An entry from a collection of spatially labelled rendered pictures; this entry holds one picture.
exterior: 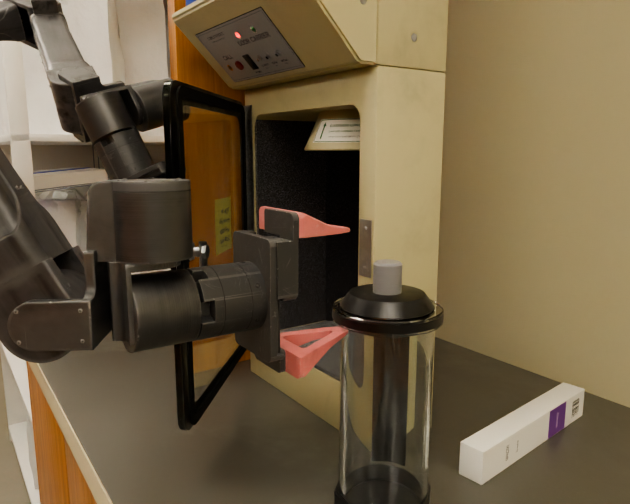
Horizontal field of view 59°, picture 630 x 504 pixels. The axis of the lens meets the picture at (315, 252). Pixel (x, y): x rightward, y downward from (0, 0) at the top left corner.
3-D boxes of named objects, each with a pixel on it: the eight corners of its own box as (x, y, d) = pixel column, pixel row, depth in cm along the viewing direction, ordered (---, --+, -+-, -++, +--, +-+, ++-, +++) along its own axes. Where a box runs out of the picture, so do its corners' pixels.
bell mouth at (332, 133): (371, 150, 93) (372, 116, 92) (453, 150, 78) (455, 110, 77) (281, 150, 83) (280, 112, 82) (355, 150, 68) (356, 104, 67)
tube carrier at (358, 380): (391, 463, 66) (396, 287, 62) (457, 514, 56) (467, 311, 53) (312, 490, 60) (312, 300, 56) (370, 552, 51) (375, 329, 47)
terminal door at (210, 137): (249, 346, 94) (243, 102, 87) (184, 437, 64) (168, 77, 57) (244, 346, 94) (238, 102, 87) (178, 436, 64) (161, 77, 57)
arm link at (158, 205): (57, 316, 46) (9, 352, 38) (46, 177, 44) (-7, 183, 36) (202, 313, 47) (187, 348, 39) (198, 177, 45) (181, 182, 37)
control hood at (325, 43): (243, 90, 88) (242, 23, 86) (378, 64, 62) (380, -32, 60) (173, 85, 82) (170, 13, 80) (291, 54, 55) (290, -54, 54)
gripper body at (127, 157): (120, 205, 74) (94, 154, 73) (185, 173, 72) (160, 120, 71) (95, 210, 68) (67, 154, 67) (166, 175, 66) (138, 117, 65)
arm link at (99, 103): (66, 107, 69) (76, 89, 64) (117, 94, 73) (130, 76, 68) (92, 158, 70) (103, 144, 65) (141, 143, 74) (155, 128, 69)
